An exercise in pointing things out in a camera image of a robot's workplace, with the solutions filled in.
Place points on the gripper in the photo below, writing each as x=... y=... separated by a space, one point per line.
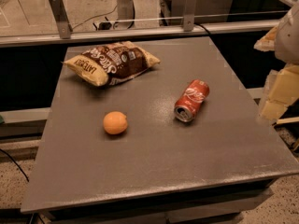
x=288 y=37

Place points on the red coke can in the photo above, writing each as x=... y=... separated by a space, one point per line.
x=188 y=104

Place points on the metal railing bar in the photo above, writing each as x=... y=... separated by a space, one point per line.
x=150 y=33

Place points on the orange fruit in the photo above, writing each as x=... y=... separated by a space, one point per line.
x=115 y=122

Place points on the brown yellow chip bag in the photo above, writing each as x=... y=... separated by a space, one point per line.
x=111 y=64

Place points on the right metal railing bracket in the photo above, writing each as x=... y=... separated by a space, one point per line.
x=188 y=15

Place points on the metal railing bracket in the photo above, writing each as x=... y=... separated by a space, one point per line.
x=188 y=15
x=61 y=19

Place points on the left metal railing bracket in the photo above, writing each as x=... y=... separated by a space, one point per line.
x=61 y=19

